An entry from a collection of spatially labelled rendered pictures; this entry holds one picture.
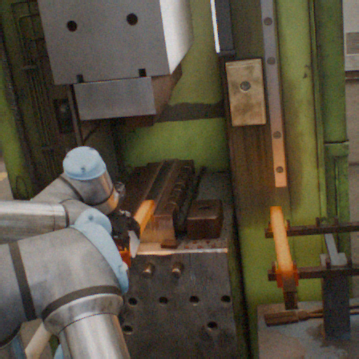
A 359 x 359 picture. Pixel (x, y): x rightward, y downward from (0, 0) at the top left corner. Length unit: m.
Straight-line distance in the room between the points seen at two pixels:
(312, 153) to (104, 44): 0.62
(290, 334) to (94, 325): 0.89
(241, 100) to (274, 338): 0.62
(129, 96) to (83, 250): 0.75
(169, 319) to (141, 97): 0.61
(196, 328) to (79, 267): 0.92
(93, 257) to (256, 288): 1.08
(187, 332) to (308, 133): 0.63
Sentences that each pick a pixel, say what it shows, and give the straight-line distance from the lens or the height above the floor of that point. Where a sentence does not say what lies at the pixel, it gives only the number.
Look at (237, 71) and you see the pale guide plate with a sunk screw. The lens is 1.66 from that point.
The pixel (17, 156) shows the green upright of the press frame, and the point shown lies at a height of 1.14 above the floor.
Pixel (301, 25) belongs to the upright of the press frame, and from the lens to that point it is 1.66.
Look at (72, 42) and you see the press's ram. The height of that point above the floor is 1.47.
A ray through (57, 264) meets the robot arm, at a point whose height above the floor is 1.28.
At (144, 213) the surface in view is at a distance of 1.67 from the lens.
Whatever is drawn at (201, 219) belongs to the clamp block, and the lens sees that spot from 1.67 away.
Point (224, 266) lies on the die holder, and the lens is 1.66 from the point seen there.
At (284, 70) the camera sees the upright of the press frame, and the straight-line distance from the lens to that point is 1.68.
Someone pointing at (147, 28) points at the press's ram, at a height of 1.48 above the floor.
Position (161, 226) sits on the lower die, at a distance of 1.70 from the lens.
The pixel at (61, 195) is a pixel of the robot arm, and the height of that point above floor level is 1.25.
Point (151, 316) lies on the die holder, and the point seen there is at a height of 0.72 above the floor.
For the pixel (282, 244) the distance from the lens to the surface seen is 1.53.
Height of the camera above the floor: 1.68
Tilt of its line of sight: 21 degrees down
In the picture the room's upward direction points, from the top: 8 degrees counter-clockwise
